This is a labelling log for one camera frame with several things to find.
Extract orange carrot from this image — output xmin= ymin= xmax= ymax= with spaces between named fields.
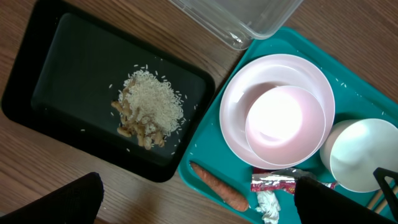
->
xmin=190 ymin=161 xmax=249 ymax=212

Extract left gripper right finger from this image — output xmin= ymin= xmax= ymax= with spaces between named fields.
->
xmin=294 ymin=177 xmax=394 ymax=224

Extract pink bowl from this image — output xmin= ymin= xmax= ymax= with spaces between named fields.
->
xmin=245 ymin=86 xmax=326 ymax=166

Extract black plastic tray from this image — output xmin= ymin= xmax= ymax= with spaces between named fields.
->
xmin=1 ymin=1 xmax=215 ymax=182

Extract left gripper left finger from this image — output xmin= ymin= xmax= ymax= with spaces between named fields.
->
xmin=1 ymin=172 xmax=104 ymax=224

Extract clear plastic bin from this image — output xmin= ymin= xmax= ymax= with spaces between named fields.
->
xmin=170 ymin=0 xmax=303 ymax=50

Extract crumpled white tissue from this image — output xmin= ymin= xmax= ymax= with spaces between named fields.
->
xmin=256 ymin=190 xmax=281 ymax=224

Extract right wooden chopstick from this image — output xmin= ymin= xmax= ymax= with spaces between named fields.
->
xmin=374 ymin=197 xmax=388 ymax=213

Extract red snack wrapper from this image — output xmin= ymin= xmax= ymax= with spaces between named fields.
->
xmin=250 ymin=167 xmax=340 ymax=195

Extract white bowl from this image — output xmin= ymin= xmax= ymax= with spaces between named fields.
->
xmin=320 ymin=118 xmax=397 ymax=193

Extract teal serving tray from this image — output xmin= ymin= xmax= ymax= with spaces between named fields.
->
xmin=178 ymin=27 xmax=397 ymax=223

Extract food scraps rice and peanuts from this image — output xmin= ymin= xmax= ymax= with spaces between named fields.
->
xmin=111 ymin=64 xmax=188 ymax=156

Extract pink plate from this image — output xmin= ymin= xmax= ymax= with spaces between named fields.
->
xmin=220 ymin=54 xmax=335 ymax=170

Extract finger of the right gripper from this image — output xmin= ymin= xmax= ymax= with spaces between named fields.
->
xmin=373 ymin=167 xmax=397 ymax=221

